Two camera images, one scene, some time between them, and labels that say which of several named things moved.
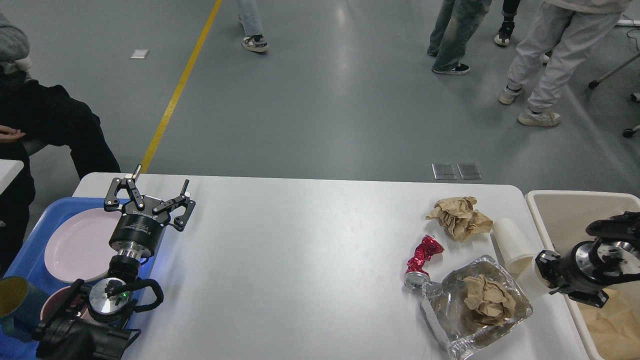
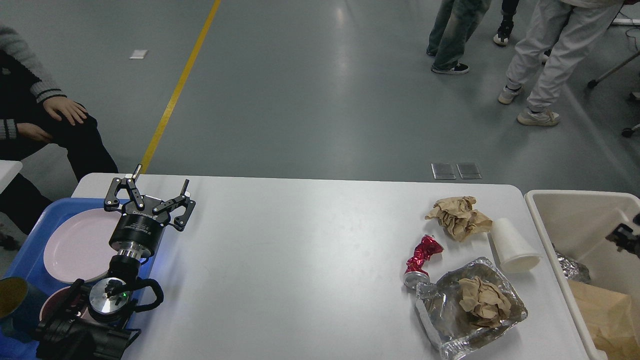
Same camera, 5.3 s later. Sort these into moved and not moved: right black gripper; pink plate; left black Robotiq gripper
Moved: right black gripper
Not moved: left black Robotiq gripper; pink plate
